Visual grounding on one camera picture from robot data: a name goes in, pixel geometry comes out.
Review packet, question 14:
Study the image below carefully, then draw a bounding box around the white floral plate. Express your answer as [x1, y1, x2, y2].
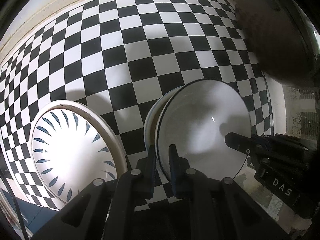
[29, 100, 127, 205]

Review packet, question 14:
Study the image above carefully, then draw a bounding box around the dark brown rice cooker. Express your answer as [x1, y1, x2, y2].
[235, 0, 319, 88]

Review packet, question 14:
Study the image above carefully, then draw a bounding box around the black rimmed white bowl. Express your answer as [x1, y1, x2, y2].
[155, 79, 252, 180]

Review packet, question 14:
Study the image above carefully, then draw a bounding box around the blue leaf pattern plate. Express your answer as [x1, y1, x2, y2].
[30, 109, 117, 203]

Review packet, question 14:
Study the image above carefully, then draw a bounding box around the blue patterned white bowl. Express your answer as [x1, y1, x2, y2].
[150, 87, 186, 153]

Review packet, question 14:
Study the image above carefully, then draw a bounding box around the black white checkered mat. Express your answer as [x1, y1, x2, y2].
[1, 0, 274, 209]

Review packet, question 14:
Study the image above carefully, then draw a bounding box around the blue kitchen cabinet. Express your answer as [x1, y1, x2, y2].
[17, 199, 58, 234]

